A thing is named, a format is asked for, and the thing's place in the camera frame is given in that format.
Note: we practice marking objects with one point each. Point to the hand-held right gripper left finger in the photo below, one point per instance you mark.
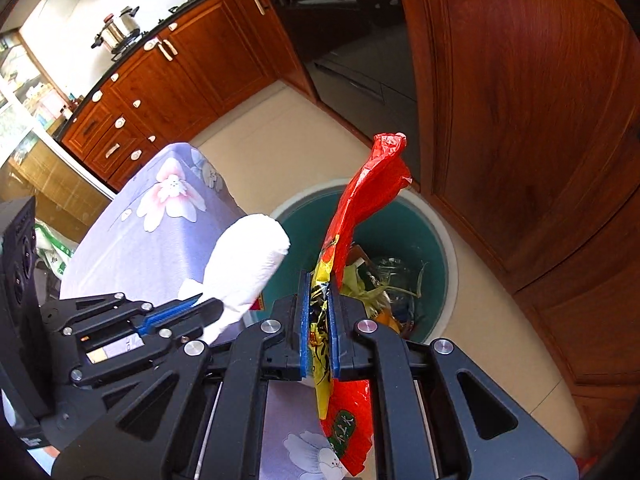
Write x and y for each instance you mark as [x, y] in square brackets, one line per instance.
[305, 330]

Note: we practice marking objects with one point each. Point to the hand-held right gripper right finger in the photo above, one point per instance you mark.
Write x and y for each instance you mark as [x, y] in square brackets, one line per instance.
[334, 350]

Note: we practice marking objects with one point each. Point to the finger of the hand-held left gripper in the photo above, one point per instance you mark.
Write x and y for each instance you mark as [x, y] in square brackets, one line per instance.
[165, 317]
[95, 310]

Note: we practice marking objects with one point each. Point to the white paper tissue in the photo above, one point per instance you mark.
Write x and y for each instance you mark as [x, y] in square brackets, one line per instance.
[245, 260]

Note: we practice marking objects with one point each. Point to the clear plastic bottle blue label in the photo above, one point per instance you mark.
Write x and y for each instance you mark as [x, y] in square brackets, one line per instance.
[395, 275]

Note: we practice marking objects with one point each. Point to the red snack bag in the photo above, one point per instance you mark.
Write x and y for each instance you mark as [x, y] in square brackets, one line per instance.
[360, 210]

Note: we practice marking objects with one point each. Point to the white trash bin teal liner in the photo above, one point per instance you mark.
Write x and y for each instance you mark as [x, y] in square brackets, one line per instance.
[415, 230]

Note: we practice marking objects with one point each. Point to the green and white bag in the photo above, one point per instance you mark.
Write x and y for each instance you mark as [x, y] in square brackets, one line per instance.
[52, 255]

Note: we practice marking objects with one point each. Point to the green vegetable leaves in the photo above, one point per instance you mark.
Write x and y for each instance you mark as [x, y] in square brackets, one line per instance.
[357, 287]

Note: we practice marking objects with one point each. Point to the purple floral tablecloth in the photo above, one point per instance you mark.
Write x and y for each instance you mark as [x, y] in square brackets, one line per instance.
[150, 250]

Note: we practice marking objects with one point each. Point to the white framed glass door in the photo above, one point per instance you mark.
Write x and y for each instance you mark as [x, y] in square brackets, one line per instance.
[45, 185]

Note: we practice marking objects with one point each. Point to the brown wooden kitchen cabinet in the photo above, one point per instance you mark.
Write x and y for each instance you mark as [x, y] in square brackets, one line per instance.
[200, 70]

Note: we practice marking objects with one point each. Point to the steel pressure cooker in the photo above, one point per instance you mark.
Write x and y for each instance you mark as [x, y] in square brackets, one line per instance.
[117, 31]

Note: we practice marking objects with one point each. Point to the black built-in oven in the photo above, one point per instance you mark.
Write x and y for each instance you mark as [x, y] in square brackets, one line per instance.
[350, 35]

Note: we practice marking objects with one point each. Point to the brown wooden panel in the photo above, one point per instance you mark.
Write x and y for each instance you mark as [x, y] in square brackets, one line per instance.
[525, 110]

